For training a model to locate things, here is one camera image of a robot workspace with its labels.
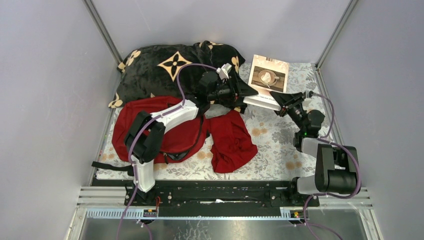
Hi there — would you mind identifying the red cloth garment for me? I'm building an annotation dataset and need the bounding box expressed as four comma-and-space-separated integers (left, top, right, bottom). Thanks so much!
208, 110, 258, 174

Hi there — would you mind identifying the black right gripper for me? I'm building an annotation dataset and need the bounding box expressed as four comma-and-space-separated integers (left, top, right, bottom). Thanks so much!
266, 91, 307, 132

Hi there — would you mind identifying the black floral plush blanket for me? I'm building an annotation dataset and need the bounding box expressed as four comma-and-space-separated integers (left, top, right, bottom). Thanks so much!
108, 40, 246, 109

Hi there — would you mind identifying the red student backpack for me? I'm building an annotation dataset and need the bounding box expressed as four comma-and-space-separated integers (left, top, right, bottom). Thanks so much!
111, 96, 210, 164

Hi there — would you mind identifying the floral patterned table mat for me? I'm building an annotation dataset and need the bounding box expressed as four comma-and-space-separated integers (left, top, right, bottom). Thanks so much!
94, 63, 331, 181

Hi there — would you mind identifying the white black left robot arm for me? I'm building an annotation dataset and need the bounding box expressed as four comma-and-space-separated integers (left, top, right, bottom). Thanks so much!
124, 63, 258, 206

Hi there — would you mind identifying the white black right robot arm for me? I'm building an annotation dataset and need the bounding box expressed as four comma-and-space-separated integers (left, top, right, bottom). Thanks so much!
270, 91, 362, 206

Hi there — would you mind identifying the white beige cover book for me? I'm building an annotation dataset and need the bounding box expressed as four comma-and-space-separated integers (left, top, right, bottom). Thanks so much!
243, 54, 290, 111

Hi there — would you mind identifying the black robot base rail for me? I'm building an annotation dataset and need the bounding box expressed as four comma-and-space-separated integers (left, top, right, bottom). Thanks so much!
124, 180, 320, 218

